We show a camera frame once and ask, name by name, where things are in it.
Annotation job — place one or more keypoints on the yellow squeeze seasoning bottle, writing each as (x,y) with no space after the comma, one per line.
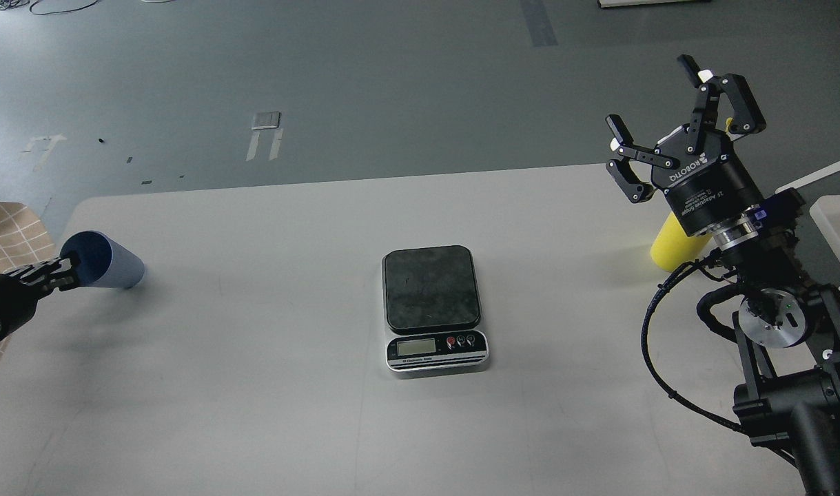
(673,246)

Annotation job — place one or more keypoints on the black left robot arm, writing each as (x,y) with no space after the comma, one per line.
(22,287)

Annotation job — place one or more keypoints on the beige checkered cloth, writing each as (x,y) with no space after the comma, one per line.
(24,239)

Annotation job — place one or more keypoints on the blue ribbed plastic cup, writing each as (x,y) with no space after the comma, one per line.
(101,262)

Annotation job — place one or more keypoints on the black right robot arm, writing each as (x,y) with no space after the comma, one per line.
(785,325)

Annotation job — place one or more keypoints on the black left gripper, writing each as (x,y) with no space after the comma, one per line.
(22,287)

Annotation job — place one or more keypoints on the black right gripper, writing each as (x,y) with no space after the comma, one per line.
(704,181)

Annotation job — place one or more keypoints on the black digital kitchen scale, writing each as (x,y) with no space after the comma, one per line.
(432,311)

